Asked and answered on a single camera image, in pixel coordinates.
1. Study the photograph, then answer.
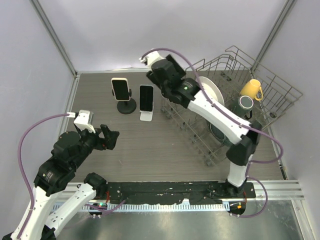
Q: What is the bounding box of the black round phone stand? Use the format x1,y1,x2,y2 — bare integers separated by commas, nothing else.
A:
116,89,137,115

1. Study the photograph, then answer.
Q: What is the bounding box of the blue ceramic plate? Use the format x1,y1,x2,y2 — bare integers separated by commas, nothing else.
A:
208,123,232,147

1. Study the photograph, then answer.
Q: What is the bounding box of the silver phone stand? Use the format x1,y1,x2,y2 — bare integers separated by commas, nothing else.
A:
139,111,154,122

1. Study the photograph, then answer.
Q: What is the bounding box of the white plate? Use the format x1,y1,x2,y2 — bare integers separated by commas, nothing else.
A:
195,76,225,106

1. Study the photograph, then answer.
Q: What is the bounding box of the purple cable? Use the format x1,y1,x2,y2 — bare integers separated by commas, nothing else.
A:
139,47,285,218
16,112,77,238

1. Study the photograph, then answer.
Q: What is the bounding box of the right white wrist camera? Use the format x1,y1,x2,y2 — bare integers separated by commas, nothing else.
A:
139,51,164,71

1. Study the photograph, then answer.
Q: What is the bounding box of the grey wire dish rack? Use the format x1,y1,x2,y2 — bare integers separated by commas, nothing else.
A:
161,45,303,166

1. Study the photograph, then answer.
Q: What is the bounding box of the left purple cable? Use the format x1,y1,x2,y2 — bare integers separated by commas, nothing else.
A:
16,112,77,238

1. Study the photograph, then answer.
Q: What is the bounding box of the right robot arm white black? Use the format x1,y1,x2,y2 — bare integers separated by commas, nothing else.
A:
140,51,262,198

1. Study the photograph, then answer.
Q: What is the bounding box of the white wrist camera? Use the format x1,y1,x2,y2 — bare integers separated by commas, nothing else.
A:
139,51,164,71
73,110,96,133

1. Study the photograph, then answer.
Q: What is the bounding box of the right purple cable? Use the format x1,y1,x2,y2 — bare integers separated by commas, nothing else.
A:
139,47,285,218

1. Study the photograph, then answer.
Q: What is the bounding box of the white cased smartphone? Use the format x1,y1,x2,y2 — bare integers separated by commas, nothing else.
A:
111,77,131,102

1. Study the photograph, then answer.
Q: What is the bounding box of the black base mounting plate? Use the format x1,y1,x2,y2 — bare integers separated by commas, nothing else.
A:
108,181,256,205

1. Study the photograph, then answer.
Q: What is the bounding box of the yellow mug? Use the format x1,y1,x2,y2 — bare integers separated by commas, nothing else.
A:
240,79,264,101

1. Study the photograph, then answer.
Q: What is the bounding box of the slotted cable duct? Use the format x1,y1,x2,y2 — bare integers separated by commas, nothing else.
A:
49,203,231,212

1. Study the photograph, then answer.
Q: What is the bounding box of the dark green mug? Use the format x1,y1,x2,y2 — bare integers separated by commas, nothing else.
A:
229,95,254,120

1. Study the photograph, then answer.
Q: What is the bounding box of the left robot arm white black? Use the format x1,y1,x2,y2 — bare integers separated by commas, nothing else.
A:
3,124,120,240

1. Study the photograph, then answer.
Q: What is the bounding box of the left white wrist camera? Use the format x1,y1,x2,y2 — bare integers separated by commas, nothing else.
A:
73,110,96,133

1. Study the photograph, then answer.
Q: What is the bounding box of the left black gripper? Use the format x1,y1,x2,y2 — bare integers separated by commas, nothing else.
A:
71,122,120,168

